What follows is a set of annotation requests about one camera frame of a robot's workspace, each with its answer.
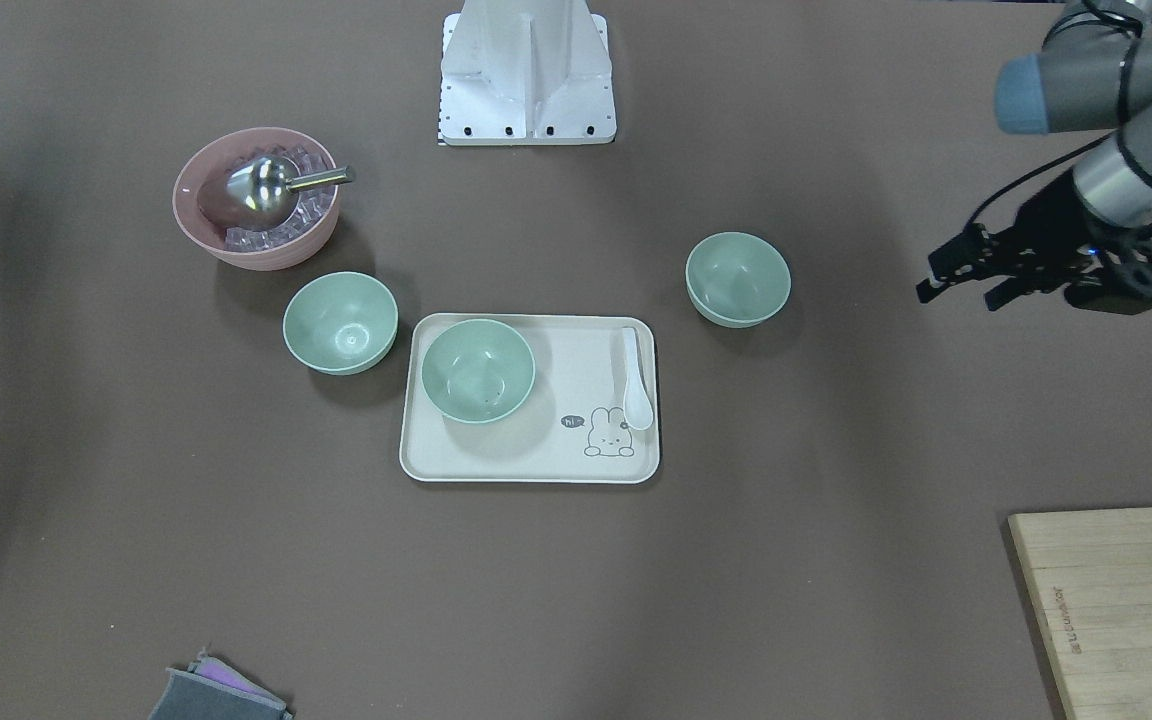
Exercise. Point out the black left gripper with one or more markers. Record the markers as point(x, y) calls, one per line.
point(1048, 222)

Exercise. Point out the green bowl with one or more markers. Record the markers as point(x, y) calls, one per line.
point(478, 371)
point(737, 280)
point(341, 323)

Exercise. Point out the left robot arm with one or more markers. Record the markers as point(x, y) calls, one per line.
point(1093, 71)

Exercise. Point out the bamboo cutting board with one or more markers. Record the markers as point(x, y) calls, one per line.
point(1088, 575)

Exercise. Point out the white ceramic spoon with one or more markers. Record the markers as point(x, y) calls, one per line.
point(636, 404)

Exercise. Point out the cream rabbit tray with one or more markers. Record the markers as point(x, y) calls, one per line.
point(571, 429)

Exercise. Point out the green bowl on tray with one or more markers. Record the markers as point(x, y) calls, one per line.
point(478, 371)

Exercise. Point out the clear ice cubes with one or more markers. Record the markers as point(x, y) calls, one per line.
point(310, 208)

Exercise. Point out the metal ice scoop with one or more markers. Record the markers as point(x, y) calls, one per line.
point(263, 192)

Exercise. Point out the grey folded cloth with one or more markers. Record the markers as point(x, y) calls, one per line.
point(210, 688)

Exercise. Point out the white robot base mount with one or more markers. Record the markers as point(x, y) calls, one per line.
point(526, 73)

